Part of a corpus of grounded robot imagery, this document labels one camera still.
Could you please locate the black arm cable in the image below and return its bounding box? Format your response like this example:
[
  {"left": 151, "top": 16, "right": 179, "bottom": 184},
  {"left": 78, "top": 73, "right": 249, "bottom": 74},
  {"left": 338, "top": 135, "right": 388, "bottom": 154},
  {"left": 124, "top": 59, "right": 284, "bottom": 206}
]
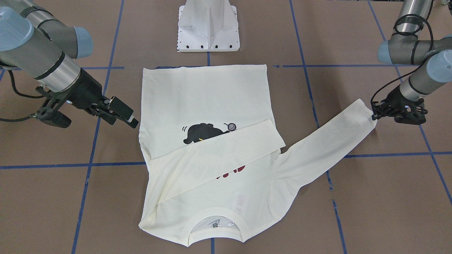
[
  {"left": 0, "top": 67, "right": 44, "bottom": 123},
  {"left": 370, "top": 13, "right": 435, "bottom": 106}
]

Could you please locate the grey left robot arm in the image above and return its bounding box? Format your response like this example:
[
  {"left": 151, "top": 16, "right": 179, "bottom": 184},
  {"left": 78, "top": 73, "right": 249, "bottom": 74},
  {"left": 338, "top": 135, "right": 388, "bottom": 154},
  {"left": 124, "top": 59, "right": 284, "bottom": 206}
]
[{"left": 371, "top": 0, "right": 452, "bottom": 125}]

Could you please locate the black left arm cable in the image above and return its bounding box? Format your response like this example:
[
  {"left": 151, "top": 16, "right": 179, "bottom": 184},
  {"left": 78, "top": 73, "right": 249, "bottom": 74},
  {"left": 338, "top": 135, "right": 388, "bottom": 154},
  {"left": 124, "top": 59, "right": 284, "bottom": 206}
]
[{"left": 370, "top": 13, "right": 435, "bottom": 106}]

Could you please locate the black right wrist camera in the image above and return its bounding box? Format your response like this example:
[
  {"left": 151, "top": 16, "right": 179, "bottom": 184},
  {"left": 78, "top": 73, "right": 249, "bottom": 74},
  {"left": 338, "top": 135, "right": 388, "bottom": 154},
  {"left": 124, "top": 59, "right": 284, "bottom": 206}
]
[{"left": 35, "top": 86, "right": 72, "bottom": 128}]

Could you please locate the cream long-sleeve cat shirt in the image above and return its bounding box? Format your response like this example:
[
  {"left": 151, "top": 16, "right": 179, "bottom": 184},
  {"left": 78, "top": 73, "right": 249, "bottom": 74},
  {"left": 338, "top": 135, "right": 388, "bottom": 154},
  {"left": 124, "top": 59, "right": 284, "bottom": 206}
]
[{"left": 139, "top": 65, "right": 376, "bottom": 247}]

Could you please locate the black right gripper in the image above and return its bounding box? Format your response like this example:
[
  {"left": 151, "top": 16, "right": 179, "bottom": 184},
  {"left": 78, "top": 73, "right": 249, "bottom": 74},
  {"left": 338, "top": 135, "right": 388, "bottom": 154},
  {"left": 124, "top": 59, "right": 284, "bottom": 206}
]
[{"left": 62, "top": 68, "right": 139, "bottom": 128}]

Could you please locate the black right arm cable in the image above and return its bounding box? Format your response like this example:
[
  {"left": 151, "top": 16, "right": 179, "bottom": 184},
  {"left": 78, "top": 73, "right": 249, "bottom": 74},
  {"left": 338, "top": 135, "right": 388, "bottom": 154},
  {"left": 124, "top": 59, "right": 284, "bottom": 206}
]
[{"left": 0, "top": 67, "right": 44, "bottom": 123}]

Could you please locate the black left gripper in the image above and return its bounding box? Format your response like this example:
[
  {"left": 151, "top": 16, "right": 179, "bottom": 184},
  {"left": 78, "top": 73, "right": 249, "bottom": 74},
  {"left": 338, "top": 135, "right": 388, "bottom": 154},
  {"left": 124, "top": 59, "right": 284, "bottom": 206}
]
[{"left": 371, "top": 86, "right": 424, "bottom": 121}]

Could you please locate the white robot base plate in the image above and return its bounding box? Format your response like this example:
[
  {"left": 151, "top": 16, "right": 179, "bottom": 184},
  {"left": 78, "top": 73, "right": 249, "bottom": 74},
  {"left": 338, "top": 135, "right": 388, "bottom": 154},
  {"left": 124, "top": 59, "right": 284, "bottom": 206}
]
[{"left": 177, "top": 0, "right": 240, "bottom": 53}]

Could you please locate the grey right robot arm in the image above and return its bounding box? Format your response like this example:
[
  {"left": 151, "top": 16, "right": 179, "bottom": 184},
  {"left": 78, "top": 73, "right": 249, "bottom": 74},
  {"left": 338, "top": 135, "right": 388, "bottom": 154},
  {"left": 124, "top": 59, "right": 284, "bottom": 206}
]
[{"left": 1, "top": 0, "right": 138, "bottom": 128}]

